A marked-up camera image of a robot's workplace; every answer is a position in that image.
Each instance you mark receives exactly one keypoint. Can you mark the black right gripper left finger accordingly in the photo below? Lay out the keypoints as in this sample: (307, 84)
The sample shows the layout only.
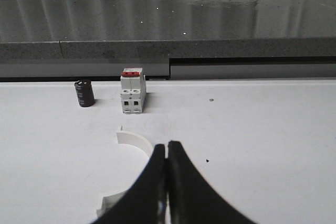
(146, 199)

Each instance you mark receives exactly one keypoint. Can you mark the white half pipe clamp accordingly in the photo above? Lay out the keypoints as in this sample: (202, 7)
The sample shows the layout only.
(108, 199)

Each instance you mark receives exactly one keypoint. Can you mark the white circuit breaker red switch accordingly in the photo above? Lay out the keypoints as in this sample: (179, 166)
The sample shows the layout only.
(133, 90)

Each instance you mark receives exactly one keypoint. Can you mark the grey stone counter ledge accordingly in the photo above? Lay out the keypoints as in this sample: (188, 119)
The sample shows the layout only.
(169, 39)

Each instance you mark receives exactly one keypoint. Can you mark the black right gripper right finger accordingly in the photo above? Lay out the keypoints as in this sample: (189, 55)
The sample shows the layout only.
(191, 197)

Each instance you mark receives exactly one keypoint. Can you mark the black cylindrical capacitor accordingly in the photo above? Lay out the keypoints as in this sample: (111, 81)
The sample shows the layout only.
(84, 93)

